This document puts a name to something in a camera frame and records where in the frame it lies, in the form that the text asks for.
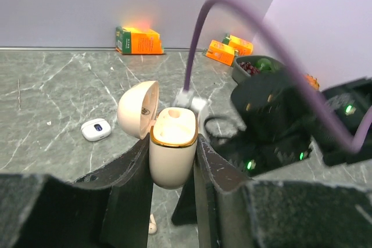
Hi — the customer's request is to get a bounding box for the green lime with leaves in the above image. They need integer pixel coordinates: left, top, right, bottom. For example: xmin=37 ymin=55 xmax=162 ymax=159
xmin=256 ymin=58 xmax=276 ymax=72

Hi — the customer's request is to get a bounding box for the dark purple grape bunch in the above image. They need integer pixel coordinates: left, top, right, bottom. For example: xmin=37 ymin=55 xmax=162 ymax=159
xmin=239 ymin=62 xmax=260 ymax=76

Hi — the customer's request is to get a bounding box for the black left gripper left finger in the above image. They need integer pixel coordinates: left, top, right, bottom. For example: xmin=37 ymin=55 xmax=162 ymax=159
xmin=1 ymin=139 xmax=153 ymax=247

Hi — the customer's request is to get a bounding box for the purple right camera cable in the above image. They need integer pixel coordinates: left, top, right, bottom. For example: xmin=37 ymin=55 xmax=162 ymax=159
xmin=183 ymin=0 xmax=372 ymax=154

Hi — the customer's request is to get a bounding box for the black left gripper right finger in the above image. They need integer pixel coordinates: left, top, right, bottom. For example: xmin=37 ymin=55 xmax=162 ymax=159
xmin=194 ymin=136 xmax=371 ymax=247

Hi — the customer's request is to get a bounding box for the orange box right front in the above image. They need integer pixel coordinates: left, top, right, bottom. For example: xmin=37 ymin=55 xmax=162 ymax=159
xmin=205 ymin=40 xmax=237 ymax=66

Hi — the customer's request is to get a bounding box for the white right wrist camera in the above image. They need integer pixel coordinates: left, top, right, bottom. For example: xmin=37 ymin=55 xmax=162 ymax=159
xmin=172 ymin=88 xmax=208 ymax=114

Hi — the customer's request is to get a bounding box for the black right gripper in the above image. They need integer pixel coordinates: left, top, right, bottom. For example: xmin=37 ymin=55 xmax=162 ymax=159
xmin=201 ymin=73 xmax=312 ymax=177

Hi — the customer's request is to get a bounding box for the orange box centre back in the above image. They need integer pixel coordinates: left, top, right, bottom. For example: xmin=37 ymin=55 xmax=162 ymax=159
xmin=116 ymin=27 xmax=164 ymax=55

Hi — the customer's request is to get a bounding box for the white earbud charging case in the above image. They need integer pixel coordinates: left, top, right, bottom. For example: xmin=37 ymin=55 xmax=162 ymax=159
xmin=81 ymin=118 xmax=112 ymax=142

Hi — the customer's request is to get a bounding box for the orange box right back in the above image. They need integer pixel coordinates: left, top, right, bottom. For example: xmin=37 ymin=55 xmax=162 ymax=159
xmin=222 ymin=34 xmax=253 ymax=56

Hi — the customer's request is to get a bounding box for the dark green fruit tray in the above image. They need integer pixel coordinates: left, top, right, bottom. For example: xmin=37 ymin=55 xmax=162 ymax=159
xmin=232 ymin=55 xmax=284 ymax=84

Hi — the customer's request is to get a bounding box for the orange box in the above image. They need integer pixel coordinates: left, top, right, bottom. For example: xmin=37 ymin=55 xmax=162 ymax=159
xmin=222 ymin=34 xmax=253 ymax=56
xmin=205 ymin=40 xmax=237 ymax=66
xmin=116 ymin=27 xmax=164 ymax=55

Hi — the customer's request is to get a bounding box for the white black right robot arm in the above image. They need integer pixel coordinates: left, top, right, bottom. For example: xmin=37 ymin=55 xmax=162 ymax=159
xmin=171 ymin=71 xmax=371 ymax=225

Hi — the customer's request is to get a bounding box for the orange spiky fruit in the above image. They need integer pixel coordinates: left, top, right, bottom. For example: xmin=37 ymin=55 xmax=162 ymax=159
xmin=305 ymin=74 xmax=320 ymax=91

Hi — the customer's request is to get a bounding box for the beige earbud charging case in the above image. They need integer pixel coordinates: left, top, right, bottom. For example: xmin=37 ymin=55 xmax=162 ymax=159
xmin=117 ymin=81 xmax=198 ymax=189

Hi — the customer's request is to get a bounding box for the beige earbud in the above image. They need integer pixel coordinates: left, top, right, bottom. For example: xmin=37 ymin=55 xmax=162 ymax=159
xmin=148 ymin=214 xmax=158 ymax=235

